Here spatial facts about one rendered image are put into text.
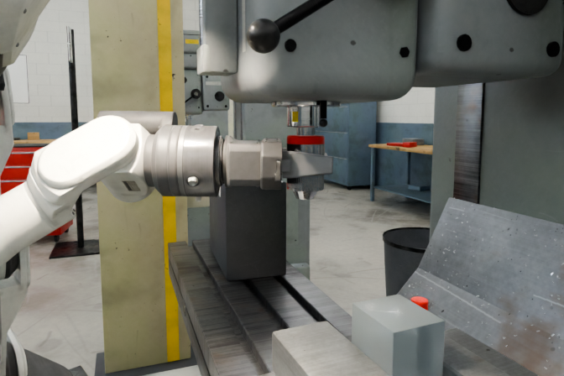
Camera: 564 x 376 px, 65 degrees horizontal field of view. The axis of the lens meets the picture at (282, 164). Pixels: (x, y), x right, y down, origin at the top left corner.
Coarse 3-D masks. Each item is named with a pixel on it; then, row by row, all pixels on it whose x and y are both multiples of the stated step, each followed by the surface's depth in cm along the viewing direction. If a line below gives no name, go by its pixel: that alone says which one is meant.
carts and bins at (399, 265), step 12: (396, 228) 264; (408, 228) 266; (420, 228) 266; (384, 240) 241; (396, 240) 263; (408, 240) 266; (420, 240) 266; (384, 252) 245; (396, 252) 232; (408, 252) 226; (420, 252) 222; (384, 264) 247; (396, 264) 233; (408, 264) 227; (396, 276) 234; (408, 276) 228; (396, 288) 235
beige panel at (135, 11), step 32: (96, 0) 199; (128, 0) 204; (160, 0) 208; (96, 32) 201; (128, 32) 205; (160, 32) 210; (96, 64) 202; (128, 64) 207; (160, 64) 211; (96, 96) 203; (128, 96) 208; (160, 96) 213; (128, 224) 214; (160, 224) 219; (128, 256) 215; (160, 256) 221; (128, 288) 217; (160, 288) 222; (128, 320) 218; (160, 320) 224; (128, 352) 220; (160, 352) 226; (192, 352) 237
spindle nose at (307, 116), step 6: (288, 108) 53; (294, 108) 53; (300, 108) 52; (306, 108) 52; (312, 108) 52; (318, 108) 52; (288, 114) 54; (300, 114) 52; (306, 114) 52; (312, 114) 52; (318, 114) 53; (288, 120) 54; (300, 120) 52; (306, 120) 52; (312, 120) 52; (318, 120) 53; (288, 126) 54; (294, 126) 53; (300, 126) 52; (306, 126) 52; (312, 126) 52; (318, 126) 53
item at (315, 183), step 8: (288, 144) 54; (296, 144) 53; (304, 144) 52; (312, 144) 53; (320, 144) 53; (304, 152) 53; (312, 152) 53; (320, 152) 53; (312, 176) 53; (320, 176) 54; (288, 184) 54; (296, 184) 53; (304, 184) 53; (312, 184) 53; (320, 184) 54
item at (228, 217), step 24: (240, 192) 82; (264, 192) 84; (216, 216) 94; (240, 216) 83; (264, 216) 84; (216, 240) 95; (240, 240) 83; (264, 240) 85; (240, 264) 84; (264, 264) 85
